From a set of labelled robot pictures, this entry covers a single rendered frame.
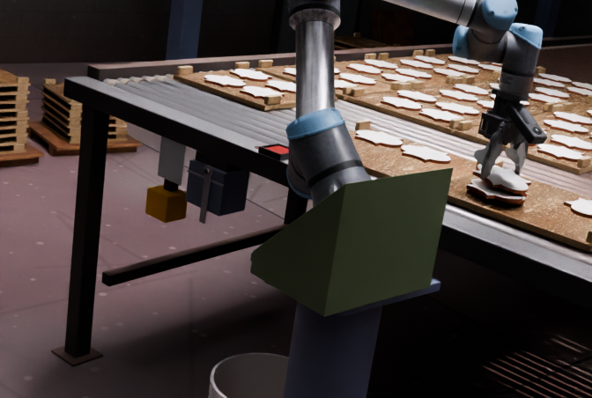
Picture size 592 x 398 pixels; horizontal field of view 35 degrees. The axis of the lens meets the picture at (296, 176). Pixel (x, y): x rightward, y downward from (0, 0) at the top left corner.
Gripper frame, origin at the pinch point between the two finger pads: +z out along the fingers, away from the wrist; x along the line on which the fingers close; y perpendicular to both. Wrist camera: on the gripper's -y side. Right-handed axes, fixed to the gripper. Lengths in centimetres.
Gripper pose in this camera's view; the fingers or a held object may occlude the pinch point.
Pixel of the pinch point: (502, 177)
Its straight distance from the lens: 225.8
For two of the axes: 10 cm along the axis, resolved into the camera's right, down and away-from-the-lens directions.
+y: -5.2, -3.2, 7.9
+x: -8.4, 0.4, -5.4
